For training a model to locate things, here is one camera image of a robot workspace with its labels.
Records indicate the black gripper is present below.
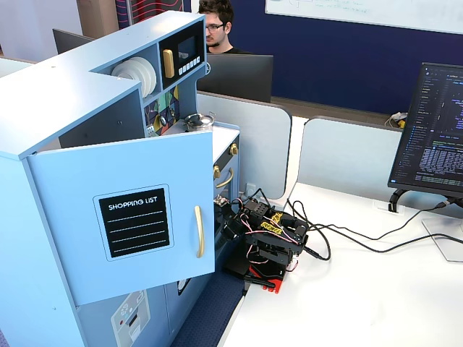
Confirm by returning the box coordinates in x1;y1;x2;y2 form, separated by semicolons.
216;202;254;242

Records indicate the red and black robot base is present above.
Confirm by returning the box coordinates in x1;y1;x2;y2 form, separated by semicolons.
244;252;301;295

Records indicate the blue toy kitchen cabinet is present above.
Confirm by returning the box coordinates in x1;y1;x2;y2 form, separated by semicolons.
0;10;242;347

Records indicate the grey desk divider panel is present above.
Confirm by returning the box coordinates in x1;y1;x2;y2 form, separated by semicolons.
297;115;405;194
196;90;293;200

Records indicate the blue shopping list door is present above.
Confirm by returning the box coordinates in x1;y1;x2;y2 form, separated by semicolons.
25;129;216;307

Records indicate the metal toy pot with lid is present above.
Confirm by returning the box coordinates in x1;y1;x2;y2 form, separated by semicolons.
184;112;218;134

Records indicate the dark toy faucet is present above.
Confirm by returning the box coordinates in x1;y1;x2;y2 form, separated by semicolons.
158;107;179;127

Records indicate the black monitor back side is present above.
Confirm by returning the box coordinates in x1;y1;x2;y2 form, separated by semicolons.
197;53;275;104

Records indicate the white toy plate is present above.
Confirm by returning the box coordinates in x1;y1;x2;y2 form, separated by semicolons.
121;59;148;95
111;63;137;80
139;57;158;98

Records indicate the black toy microwave door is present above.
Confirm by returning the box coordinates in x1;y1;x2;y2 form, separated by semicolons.
158;20;206;90

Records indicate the man with glasses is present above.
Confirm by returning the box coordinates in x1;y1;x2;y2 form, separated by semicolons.
197;0;256;56

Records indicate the silver monitor stand base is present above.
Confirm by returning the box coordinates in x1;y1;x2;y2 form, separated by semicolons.
421;216;463;263

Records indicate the monitor showing code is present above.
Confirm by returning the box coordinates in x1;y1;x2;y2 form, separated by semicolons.
387;61;463;200

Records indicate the red striped banner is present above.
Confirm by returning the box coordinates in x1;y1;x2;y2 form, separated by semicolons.
115;0;184;29

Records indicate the dark monitor with thin edge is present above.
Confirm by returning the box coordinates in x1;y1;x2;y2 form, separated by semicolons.
52;28;96;56

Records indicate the white whiteboard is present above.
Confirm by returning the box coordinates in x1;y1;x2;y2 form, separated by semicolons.
264;0;463;36

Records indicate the gold door handle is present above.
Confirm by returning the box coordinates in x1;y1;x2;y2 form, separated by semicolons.
194;205;205;259

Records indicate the gold oven handle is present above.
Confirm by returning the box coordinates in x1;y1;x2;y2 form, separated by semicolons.
216;167;234;189

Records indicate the white desk cable grommet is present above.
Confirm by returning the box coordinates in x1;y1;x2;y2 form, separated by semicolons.
373;201;407;217

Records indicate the black cable chain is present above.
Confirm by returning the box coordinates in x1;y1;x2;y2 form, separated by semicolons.
388;188;409;214

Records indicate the gold microwave handle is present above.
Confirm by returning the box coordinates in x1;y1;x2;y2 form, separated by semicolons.
162;48;175;79

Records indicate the yellow and white cable bundle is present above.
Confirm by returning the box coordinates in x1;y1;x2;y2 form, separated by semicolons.
384;111;409;130

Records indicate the long black cable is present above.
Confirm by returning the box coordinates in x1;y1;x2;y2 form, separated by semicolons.
287;198;463;261

